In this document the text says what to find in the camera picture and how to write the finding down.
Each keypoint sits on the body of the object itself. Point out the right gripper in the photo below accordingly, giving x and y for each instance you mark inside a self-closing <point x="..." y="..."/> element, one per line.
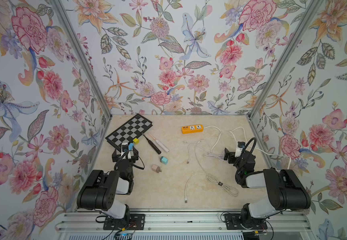
<point x="230" y="154"/>

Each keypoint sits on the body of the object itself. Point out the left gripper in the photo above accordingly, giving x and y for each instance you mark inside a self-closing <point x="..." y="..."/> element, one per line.
<point x="124" y="156"/>

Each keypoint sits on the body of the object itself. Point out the teal USB charger plug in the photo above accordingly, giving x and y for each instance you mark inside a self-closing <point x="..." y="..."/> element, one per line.
<point x="164" y="160"/>

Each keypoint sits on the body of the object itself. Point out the white pink electric toothbrush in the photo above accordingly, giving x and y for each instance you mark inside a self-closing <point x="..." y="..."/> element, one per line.
<point x="160" y="144"/>

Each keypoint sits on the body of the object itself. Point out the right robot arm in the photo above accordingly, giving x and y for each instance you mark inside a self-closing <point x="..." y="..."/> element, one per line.
<point x="283" y="187"/>

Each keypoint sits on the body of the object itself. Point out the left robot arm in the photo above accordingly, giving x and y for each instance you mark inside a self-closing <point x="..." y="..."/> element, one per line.
<point x="99" y="191"/>

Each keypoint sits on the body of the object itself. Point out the black electric toothbrush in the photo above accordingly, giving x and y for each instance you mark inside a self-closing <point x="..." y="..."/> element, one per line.
<point x="154" y="147"/>

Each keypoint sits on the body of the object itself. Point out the blue block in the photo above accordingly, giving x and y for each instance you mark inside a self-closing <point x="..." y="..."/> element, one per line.
<point x="130" y="146"/>

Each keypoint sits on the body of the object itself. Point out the yellow cube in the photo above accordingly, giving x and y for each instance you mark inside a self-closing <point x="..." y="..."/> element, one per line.
<point x="136" y="141"/>

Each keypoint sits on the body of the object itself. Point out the black white checkerboard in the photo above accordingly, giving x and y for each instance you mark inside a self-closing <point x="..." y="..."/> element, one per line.
<point x="134" y="128"/>

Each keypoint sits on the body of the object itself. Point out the orange power strip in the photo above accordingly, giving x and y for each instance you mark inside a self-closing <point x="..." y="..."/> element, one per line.
<point x="192" y="129"/>

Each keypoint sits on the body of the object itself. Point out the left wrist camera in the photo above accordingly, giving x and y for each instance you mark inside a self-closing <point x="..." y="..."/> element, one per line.
<point x="125" y="147"/>

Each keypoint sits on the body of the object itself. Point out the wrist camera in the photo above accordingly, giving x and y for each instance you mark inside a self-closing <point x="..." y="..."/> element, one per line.
<point x="239" y="149"/>
<point x="125" y="147"/>

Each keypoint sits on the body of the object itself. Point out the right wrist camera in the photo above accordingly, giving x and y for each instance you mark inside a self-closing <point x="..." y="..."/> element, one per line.
<point x="239" y="149"/>

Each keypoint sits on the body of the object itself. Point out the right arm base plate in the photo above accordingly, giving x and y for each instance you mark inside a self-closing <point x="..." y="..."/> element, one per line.
<point x="236" y="221"/>

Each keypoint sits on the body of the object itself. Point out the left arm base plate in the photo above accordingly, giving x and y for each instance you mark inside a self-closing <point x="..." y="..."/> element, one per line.
<point x="132" y="222"/>

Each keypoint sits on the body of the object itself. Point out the aluminium front rail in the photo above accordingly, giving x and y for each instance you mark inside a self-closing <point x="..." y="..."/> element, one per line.
<point x="188" y="224"/>

